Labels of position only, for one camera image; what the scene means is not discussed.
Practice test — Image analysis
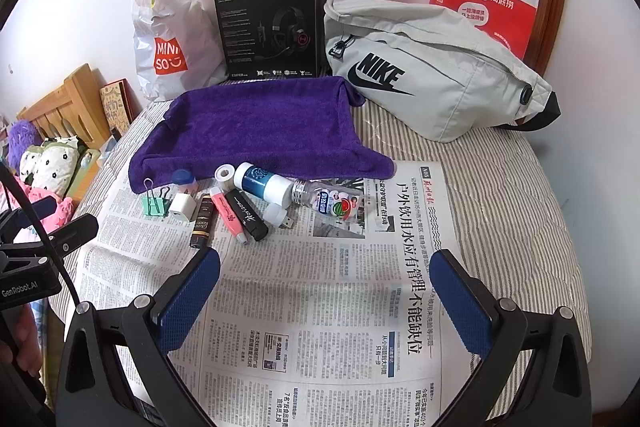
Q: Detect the green binder clip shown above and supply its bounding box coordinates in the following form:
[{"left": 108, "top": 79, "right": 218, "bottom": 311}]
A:
[{"left": 142, "top": 178, "right": 170, "bottom": 218}]

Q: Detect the brown gold tube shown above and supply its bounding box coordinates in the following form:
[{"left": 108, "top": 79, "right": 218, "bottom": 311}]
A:
[{"left": 190, "top": 194, "right": 216, "bottom": 249}]

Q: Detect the white charger cube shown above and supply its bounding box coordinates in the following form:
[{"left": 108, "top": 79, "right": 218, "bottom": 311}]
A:
[{"left": 169, "top": 193, "right": 196, "bottom": 222}]

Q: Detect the blue pink small container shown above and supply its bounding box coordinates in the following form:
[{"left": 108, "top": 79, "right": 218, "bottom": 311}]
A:
[{"left": 171, "top": 169, "right": 198, "bottom": 195}]

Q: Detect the black marker pen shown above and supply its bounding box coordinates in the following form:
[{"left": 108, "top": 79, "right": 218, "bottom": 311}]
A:
[{"left": 226, "top": 188, "right": 269, "bottom": 242}]

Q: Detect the pink highlighter pen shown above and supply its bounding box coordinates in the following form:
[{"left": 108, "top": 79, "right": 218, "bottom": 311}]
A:
[{"left": 209, "top": 186, "right": 247, "bottom": 245}]

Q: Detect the white USB stick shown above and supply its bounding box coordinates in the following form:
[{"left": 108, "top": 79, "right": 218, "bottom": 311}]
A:
[{"left": 262, "top": 202, "right": 294, "bottom": 229}]

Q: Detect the white tape roll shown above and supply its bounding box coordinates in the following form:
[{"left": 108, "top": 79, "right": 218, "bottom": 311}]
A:
[{"left": 215, "top": 164, "right": 235, "bottom": 192}]

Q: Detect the blue white bottle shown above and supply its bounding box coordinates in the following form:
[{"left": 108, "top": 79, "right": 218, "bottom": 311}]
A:
[{"left": 233, "top": 162, "right": 294, "bottom": 209}]

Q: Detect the clear gum bottle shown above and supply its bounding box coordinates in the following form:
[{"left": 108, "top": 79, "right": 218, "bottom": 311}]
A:
[{"left": 291, "top": 180, "right": 364, "bottom": 222}]

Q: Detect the person's left hand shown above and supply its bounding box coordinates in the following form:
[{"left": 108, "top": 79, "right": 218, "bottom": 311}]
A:
[{"left": 14, "top": 303, "right": 42, "bottom": 378}]

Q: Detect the pink cloth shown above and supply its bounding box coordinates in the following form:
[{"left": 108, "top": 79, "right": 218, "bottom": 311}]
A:
[{"left": 14, "top": 176, "right": 75, "bottom": 232}]

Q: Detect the white spotted plush toy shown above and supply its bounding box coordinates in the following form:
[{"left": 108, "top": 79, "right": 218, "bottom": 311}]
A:
[{"left": 18, "top": 135, "right": 87, "bottom": 197}]

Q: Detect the purple plush toy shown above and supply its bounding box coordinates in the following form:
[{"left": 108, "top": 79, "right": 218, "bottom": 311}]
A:
[{"left": 8, "top": 119, "right": 42, "bottom": 171}]

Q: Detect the wooden headboard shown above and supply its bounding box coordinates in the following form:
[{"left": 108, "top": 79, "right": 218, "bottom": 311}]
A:
[{"left": 16, "top": 64, "right": 111, "bottom": 150}]

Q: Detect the patterned notebook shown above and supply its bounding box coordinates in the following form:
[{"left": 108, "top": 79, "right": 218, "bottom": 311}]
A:
[{"left": 99, "top": 79, "right": 134, "bottom": 136}]

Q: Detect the newspaper sheet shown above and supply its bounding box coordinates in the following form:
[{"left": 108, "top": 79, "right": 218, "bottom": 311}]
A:
[{"left": 74, "top": 160, "right": 476, "bottom": 427}]

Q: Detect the white Miniso plastic bag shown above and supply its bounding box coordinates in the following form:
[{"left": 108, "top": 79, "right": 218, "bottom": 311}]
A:
[{"left": 132, "top": 0, "right": 227, "bottom": 102}]

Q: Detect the purple towel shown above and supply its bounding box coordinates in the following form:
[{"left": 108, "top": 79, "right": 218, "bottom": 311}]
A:
[{"left": 128, "top": 77, "right": 394, "bottom": 194}]

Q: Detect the grey Nike waist bag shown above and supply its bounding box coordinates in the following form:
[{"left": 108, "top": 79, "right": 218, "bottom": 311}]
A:
[{"left": 323, "top": 0, "right": 561, "bottom": 142}]

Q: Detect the black headset box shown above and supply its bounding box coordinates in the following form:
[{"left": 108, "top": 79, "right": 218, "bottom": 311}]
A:
[{"left": 215, "top": 0, "right": 322, "bottom": 80}]

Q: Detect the red paper shopping bag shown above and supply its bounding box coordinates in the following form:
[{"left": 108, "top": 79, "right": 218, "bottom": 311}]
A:
[{"left": 430, "top": 0, "right": 537, "bottom": 60}]

